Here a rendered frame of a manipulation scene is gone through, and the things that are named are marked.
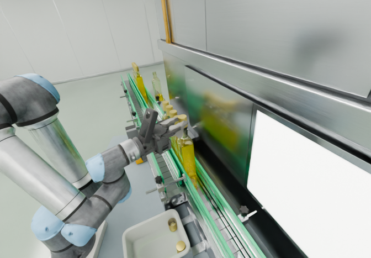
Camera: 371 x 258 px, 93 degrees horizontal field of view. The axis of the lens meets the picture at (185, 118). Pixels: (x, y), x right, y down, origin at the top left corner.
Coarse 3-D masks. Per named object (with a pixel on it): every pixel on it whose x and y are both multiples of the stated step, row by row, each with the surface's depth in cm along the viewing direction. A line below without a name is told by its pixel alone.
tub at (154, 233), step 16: (144, 224) 70; (160, 224) 73; (128, 240) 68; (144, 240) 71; (160, 240) 70; (176, 240) 70; (128, 256) 61; (144, 256) 66; (160, 256) 66; (176, 256) 59
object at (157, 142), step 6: (156, 126) 65; (162, 126) 65; (156, 132) 61; (162, 132) 61; (132, 138) 59; (156, 138) 60; (162, 138) 61; (168, 138) 64; (138, 144) 57; (144, 144) 59; (150, 144) 61; (156, 144) 61; (162, 144) 63; (168, 144) 64; (144, 150) 58; (150, 150) 62; (156, 150) 65; (162, 150) 63; (144, 156) 61
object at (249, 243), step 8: (160, 112) 130; (200, 168) 75; (200, 176) 79; (208, 176) 71; (208, 184) 73; (216, 192) 65; (216, 200) 68; (224, 200) 62; (224, 208) 63; (232, 216) 58; (232, 224) 60; (240, 224) 54; (240, 232) 56; (240, 240) 57; (248, 240) 51; (248, 248) 54; (256, 248) 49; (256, 256) 50; (264, 256) 47
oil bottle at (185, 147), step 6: (180, 138) 74; (180, 144) 73; (186, 144) 72; (192, 144) 73; (180, 150) 75; (186, 150) 74; (192, 150) 75; (180, 156) 79; (186, 156) 75; (192, 156) 77; (186, 162) 77; (192, 162) 78; (186, 168) 78; (192, 168) 80; (192, 174) 82
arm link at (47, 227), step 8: (40, 208) 60; (40, 216) 58; (48, 216) 58; (32, 224) 56; (40, 224) 56; (48, 224) 56; (56, 224) 56; (64, 224) 58; (40, 232) 55; (48, 232) 55; (56, 232) 57; (40, 240) 58; (48, 240) 57; (56, 240) 58; (64, 240) 60; (48, 248) 60; (56, 248) 60; (64, 248) 61
